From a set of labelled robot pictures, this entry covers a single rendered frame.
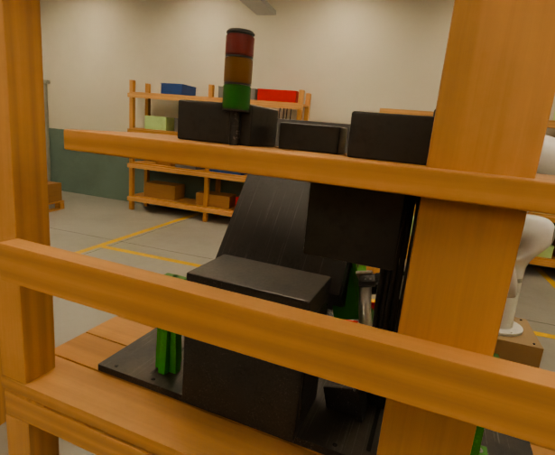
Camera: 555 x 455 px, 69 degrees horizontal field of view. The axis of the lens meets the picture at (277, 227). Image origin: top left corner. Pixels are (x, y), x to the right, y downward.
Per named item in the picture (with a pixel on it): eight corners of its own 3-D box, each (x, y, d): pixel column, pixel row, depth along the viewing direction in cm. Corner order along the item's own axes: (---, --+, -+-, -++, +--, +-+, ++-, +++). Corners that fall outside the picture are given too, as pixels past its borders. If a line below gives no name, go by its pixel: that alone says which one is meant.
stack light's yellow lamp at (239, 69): (231, 87, 75) (233, 60, 74) (255, 88, 74) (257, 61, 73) (217, 82, 71) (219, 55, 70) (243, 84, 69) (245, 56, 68)
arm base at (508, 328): (468, 310, 163) (477, 265, 159) (522, 323, 153) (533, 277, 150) (462, 325, 147) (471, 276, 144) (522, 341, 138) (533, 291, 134)
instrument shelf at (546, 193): (147, 149, 102) (148, 133, 101) (563, 199, 71) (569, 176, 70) (63, 149, 79) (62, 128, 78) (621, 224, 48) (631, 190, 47)
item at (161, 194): (289, 236, 632) (303, 89, 582) (126, 209, 717) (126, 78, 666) (298, 229, 683) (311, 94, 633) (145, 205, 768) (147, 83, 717)
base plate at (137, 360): (184, 313, 151) (185, 309, 151) (516, 408, 113) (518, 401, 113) (97, 370, 113) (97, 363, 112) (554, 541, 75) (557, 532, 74)
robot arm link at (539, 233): (487, 269, 155) (500, 208, 150) (544, 282, 145) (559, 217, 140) (482, 276, 145) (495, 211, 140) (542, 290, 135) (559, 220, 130)
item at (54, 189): (23, 203, 694) (20, 159, 677) (64, 208, 682) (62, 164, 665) (-43, 216, 579) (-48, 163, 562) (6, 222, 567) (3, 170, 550)
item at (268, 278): (217, 364, 117) (225, 253, 109) (318, 396, 107) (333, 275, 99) (180, 400, 101) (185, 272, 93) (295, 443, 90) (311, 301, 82)
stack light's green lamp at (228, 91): (230, 111, 76) (231, 87, 75) (254, 113, 75) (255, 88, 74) (217, 109, 72) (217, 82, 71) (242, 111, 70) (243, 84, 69)
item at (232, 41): (233, 60, 74) (235, 34, 73) (257, 61, 73) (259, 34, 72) (219, 55, 70) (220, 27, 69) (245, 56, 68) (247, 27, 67)
